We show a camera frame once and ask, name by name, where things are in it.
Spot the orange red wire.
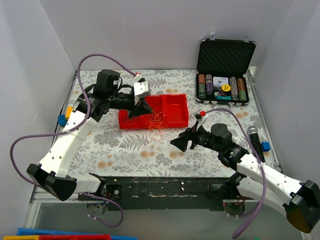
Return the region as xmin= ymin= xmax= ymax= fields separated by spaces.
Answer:
xmin=147 ymin=107 xmax=171 ymax=143

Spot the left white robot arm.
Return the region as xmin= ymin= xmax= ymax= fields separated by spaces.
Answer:
xmin=26 ymin=69 xmax=153 ymax=201

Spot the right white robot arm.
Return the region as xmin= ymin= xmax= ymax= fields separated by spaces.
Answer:
xmin=170 ymin=123 xmax=320 ymax=234

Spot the red three-compartment tray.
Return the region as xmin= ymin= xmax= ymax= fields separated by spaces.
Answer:
xmin=118 ymin=94 xmax=189 ymax=130

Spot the teal card box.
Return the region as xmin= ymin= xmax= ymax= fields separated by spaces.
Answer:
xmin=216 ymin=95 xmax=232 ymax=101

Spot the black microphone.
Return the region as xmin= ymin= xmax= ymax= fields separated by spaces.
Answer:
xmin=247 ymin=125 xmax=266 ymax=163

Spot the yellow dealer chip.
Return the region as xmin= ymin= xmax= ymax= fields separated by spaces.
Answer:
xmin=221 ymin=84 xmax=231 ymax=92

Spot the playing card deck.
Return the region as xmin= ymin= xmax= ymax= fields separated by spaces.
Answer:
xmin=212 ymin=76 xmax=229 ymax=87

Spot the small blue block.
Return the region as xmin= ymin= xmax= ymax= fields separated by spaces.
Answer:
xmin=261 ymin=141 xmax=271 ymax=152

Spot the yellow toy brick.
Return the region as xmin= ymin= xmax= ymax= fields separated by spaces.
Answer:
xmin=65 ymin=106 xmax=74 ymax=120

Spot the black poker chip case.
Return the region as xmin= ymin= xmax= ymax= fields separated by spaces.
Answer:
xmin=195 ymin=38 xmax=256 ymax=107

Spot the blue toy brick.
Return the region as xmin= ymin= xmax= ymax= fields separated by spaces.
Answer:
xmin=58 ymin=114 xmax=68 ymax=128

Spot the red storage bin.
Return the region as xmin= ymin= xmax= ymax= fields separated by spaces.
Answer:
xmin=38 ymin=234 xmax=112 ymax=240

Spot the blue storage bin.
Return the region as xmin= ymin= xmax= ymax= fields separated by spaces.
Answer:
xmin=16 ymin=228 xmax=138 ymax=240

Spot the yellow storage bin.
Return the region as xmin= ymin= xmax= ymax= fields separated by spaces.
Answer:
xmin=3 ymin=235 xmax=40 ymax=240

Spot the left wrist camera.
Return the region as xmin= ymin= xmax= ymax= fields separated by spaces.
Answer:
xmin=133 ymin=78 xmax=151 ymax=98

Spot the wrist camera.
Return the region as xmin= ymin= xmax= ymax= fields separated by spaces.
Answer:
xmin=193 ymin=109 xmax=208 ymax=126
xmin=133 ymin=78 xmax=151 ymax=98

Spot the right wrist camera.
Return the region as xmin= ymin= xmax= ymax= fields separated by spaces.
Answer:
xmin=193 ymin=109 xmax=208 ymax=126

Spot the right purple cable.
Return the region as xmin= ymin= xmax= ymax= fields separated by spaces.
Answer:
xmin=204 ymin=107 xmax=267 ymax=239

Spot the purple cable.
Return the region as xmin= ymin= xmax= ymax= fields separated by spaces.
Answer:
xmin=9 ymin=53 xmax=142 ymax=228
xmin=204 ymin=107 xmax=267 ymax=239

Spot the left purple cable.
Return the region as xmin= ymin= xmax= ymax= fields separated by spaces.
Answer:
xmin=9 ymin=53 xmax=142 ymax=228

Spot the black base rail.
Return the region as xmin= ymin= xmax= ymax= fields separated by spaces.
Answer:
xmin=94 ymin=173 xmax=249 ymax=211

